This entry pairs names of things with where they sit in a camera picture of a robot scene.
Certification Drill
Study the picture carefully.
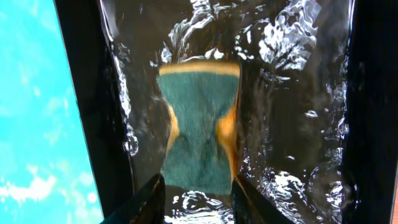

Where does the teal plastic tray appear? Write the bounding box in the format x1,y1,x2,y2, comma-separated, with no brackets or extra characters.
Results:
1,0,103,223

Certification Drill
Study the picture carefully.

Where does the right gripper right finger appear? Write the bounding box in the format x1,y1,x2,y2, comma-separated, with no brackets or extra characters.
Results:
231,174,294,224

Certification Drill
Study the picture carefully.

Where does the black plastic tray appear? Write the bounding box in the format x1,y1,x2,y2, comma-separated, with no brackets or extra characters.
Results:
55,0,397,223

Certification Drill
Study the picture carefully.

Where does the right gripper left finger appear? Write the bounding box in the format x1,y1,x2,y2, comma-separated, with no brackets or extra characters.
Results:
101,173,165,224

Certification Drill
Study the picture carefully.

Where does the yellow green sponge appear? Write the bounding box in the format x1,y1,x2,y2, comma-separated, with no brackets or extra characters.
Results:
157,61,241,195

